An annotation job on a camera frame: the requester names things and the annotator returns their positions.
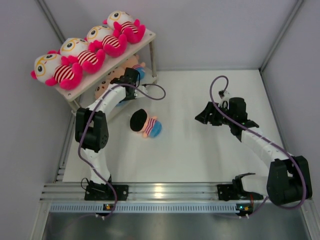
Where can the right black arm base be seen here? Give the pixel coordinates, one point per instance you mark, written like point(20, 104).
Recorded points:
point(227, 192)

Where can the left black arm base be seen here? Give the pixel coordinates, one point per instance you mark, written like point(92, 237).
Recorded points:
point(103, 192)

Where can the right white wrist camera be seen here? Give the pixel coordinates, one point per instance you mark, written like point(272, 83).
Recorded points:
point(224, 97)

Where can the aluminium mounting rail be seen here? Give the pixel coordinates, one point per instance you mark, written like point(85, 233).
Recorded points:
point(139, 191)

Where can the panda plush with glasses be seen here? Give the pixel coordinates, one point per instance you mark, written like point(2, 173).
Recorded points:
point(124, 23)
point(78, 50)
point(112, 42)
point(53, 69)

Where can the boy plush face up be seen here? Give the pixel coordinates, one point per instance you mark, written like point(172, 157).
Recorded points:
point(115, 73)
point(133, 62)

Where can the boy plush showing black hair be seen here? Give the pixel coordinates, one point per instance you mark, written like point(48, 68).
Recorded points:
point(147, 126)

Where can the white two-tier shelf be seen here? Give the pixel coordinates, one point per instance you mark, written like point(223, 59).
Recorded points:
point(110, 66)

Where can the boy plush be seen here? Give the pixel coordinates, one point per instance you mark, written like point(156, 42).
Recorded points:
point(101, 88)

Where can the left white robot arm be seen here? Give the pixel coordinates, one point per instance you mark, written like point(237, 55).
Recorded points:
point(91, 128)

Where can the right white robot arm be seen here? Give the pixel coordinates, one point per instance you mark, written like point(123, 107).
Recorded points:
point(288, 179)

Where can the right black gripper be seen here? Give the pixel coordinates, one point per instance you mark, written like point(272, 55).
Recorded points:
point(205, 116)

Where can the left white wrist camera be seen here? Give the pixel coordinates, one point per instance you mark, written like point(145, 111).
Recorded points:
point(140, 92)

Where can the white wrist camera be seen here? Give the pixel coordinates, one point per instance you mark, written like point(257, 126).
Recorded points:
point(140, 92)
point(224, 97)

